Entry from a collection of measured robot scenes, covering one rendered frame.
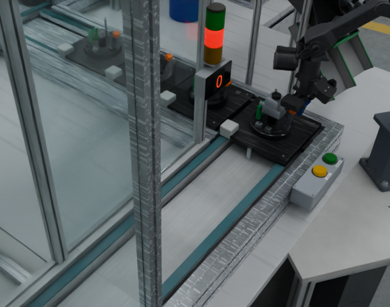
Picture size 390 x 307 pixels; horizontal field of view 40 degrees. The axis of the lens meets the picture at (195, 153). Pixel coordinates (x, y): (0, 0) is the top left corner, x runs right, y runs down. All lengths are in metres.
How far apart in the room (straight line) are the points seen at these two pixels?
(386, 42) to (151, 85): 3.85
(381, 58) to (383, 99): 2.06
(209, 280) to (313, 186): 0.45
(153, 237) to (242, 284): 0.62
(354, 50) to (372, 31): 2.51
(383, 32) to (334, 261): 3.24
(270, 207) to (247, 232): 0.12
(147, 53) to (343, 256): 1.05
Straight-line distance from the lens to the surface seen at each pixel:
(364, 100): 2.12
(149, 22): 0.60
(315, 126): 1.75
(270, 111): 1.66
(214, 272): 1.31
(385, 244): 1.61
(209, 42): 1.40
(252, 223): 1.42
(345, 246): 1.56
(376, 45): 4.37
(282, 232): 1.55
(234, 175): 1.60
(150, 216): 0.79
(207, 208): 1.50
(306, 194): 1.53
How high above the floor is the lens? 2.02
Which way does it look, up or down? 42 degrees down
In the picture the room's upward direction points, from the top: 3 degrees clockwise
